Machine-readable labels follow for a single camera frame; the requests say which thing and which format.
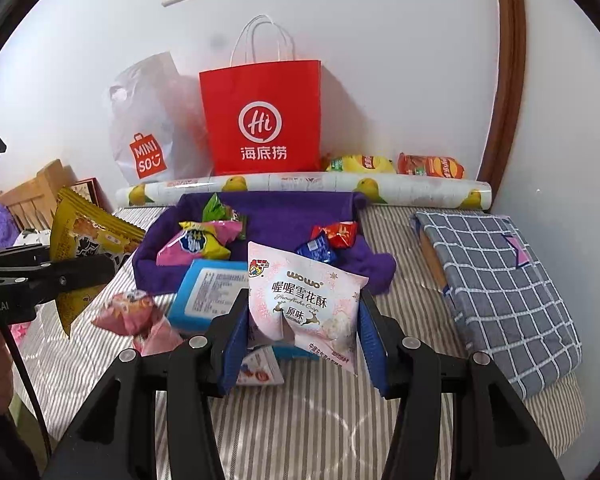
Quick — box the brown flat board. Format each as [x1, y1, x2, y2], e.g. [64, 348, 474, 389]
[419, 232, 448, 288]

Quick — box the patterned dark red box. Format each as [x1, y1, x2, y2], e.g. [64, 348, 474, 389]
[55, 177, 101, 211]

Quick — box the yellow snack packet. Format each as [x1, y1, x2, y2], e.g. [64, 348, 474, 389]
[50, 187, 146, 336]

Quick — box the green snack packet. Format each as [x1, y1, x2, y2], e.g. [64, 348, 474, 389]
[202, 192, 248, 241]

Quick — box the purple plush cloth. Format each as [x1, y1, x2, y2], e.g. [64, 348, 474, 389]
[0, 202, 18, 248]

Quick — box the orange chips bag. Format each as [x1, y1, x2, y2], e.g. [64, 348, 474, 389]
[397, 152, 466, 180]

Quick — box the blue plaid folded cloth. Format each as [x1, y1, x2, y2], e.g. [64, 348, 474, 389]
[412, 211, 583, 401]

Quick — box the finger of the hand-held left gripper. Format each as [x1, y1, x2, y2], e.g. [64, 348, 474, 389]
[0, 254, 117, 306]
[0, 243, 51, 269]

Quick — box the red paper shopping bag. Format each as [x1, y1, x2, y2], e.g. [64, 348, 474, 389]
[199, 15, 323, 176]

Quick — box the grey striped quilted mat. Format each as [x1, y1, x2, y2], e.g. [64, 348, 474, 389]
[12, 205, 600, 480]

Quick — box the pink packet with blue logo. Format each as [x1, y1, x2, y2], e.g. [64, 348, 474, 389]
[156, 220, 241, 267]

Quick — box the black cable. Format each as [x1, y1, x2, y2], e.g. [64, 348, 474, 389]
[0, 175, 52, 457]

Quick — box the pink lychee jelly packet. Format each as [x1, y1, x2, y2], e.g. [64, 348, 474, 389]
[132, 317, 183, 356]

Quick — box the blue cardboard box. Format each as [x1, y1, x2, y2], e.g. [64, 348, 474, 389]
[166, 259, 321, 361]

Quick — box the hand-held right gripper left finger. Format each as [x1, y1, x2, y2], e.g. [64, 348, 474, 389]
[42, 287, 252, 480]

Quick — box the white red small packet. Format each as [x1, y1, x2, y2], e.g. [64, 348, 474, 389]
[237, 346, 285, 387]

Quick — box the pink panda snack packet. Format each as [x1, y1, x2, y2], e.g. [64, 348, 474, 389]
[92, 290, 163, 336]

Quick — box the red snack packet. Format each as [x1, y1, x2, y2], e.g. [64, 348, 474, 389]
[311, 221, 359, 250]

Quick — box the dark cloth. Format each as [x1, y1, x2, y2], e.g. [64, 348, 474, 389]
[0, 410, 42, 480]

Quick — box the purple fabric basket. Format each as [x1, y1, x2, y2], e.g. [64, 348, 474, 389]
[132, 191, 397, 296]

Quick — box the white printed cloth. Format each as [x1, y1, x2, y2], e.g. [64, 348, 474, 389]
[12, 229, 53, 248]

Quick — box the blue snack packet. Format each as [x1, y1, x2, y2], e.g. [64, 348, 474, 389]
[295, 239, 338, 265]

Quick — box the white plastic shopping bag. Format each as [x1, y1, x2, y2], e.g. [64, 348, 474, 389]
[107, 51, 213, 186]

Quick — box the yellow chips bag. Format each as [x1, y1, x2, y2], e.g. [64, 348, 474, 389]
[325, 154, 397, 175]

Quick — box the brown wooden door frame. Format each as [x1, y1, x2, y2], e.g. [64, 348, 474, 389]
[480, 0, 527, 188]

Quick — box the fruit print paper roll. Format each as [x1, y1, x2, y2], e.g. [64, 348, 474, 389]
[114, 170, 492, 213]

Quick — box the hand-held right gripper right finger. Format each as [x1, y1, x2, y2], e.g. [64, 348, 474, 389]
[358, 290, 563, 480]

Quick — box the pale pink snowflake snack packet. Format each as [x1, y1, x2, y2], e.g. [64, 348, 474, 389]
[246, 241, 370, 376]

